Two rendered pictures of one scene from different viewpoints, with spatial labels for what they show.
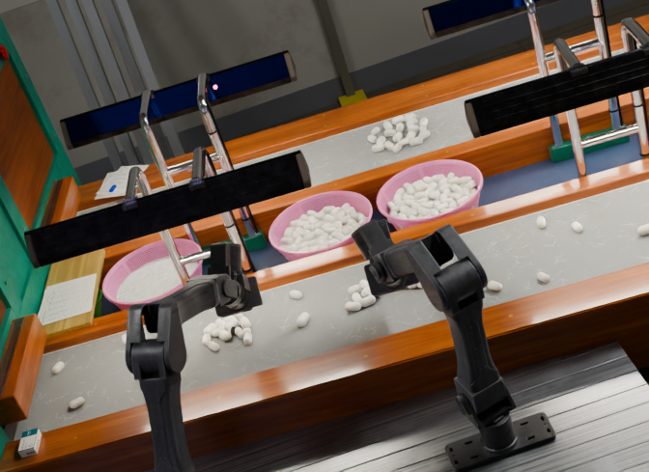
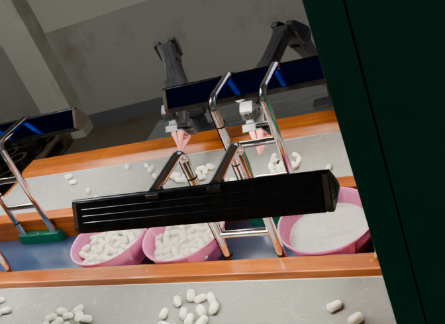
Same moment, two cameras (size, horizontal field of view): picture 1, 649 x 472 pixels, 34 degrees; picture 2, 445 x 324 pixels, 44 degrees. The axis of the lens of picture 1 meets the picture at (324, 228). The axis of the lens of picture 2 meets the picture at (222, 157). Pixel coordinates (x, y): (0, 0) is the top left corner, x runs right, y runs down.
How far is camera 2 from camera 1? 358 cm
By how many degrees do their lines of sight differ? 117
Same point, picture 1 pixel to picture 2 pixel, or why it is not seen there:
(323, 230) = (186, 238)
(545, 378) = not seen: hidden behind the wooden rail
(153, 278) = (332, 230)
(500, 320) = (161, 142)
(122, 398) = not seen: hidden behind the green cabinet
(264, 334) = (264, 162)
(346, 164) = (119, 315)
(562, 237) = (98, 190)
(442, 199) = (108, 238)
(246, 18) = not seen: outside the picture
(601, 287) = (118, 152)
